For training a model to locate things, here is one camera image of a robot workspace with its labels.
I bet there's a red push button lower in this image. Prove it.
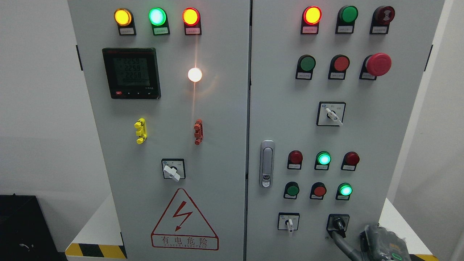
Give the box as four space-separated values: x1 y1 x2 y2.
310 182 327 200

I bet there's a green push button upper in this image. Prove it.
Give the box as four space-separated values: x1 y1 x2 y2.
295 54 316 80

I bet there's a grey cabinet door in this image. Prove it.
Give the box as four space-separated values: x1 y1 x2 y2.
69 0 250 261
246 0 444 261

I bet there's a black box lower left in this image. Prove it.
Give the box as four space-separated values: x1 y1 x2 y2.
0 194 60 261

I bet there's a white selector switch left door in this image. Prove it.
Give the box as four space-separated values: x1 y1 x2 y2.
161 158 186 182

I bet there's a green lit push button lower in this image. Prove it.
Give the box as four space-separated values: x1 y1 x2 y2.
335 182 353 200

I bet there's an orange red indicator light left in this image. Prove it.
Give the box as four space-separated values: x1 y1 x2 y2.
182 7 202 35

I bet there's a white selector switch lower right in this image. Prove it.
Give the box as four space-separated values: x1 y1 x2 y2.
277 212 300 237

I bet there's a dark red indicator light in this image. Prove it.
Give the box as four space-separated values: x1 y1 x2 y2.
341 151 360 171
287 150 303 170

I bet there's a red electric hazard warning sticker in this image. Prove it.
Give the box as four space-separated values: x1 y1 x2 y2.
151 188 219 251

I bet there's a red emergency stop mushroom button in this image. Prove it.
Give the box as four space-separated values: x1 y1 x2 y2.
359 53 392 80

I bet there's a left grey cabinet door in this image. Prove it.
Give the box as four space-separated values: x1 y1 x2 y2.
69 0 250 261

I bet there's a white selector switch upper right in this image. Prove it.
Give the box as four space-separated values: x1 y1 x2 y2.
316 102 346 126

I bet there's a white cabinet base platform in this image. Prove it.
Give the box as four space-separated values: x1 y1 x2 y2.
65 194 438 261

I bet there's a dark red indicator light left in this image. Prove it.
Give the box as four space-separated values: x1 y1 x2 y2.
287 150 303 170

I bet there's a green unlit indicator light top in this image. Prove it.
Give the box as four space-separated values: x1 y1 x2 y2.
335 5 359 34

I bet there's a red push button upper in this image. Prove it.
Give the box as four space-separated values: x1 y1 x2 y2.
328 54 350 80

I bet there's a white glowing indicator light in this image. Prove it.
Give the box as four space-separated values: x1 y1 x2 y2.
187 67 203 83

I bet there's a yellow indicator light top left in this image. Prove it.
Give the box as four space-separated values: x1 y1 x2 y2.
114 8 136 36

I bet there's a black digital power meter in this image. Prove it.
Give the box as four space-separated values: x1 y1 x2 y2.
102 47 161 100

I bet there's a dark red indicator light right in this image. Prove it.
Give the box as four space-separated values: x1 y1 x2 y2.
341 151 360 171

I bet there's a silver door latch handle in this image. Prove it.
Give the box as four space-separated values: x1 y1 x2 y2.
260 140 275 188

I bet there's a right grey cabinet door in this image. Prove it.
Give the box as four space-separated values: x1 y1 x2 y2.
246 0 444 261

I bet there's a red buzzer alarm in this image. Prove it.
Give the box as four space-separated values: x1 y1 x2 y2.
369 5 395 34

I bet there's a red terminal connector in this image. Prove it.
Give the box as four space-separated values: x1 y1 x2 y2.
193 119 204 145

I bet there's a red lit indicator light right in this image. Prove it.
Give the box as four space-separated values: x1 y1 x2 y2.
301 5 322 35

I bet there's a green lit indicator light middle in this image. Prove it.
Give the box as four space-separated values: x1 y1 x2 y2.
314 151 332 170

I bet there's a black rotary knob switch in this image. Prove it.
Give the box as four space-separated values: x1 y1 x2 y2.
326 214 350 238

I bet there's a yellow terminal connector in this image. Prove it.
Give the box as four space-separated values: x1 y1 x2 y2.
134 118 148 144

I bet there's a red push button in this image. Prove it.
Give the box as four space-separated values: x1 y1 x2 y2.
328 54 350 80
310 182 327 200

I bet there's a green lit indicator light top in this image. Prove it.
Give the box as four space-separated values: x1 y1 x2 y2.
149 7 170 36

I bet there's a green lit indicator light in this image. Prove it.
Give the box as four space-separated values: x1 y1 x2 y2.
149 7 170 36
314 151 332 170

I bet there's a white selector switch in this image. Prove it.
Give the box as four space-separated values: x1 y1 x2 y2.
277 212 300 237
316 102 346 126

